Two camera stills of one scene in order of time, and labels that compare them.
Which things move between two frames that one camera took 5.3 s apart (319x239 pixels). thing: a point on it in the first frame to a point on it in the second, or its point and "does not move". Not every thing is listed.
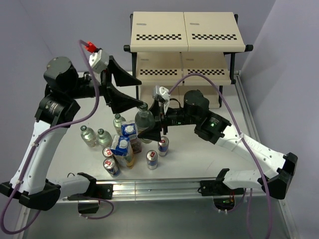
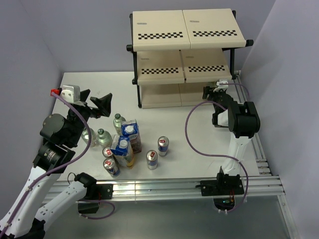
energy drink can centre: (152, 158) does not move
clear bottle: (104, 139) does not move
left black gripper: (118, 101) to (103, 103)
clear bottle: (88, 136) does not move
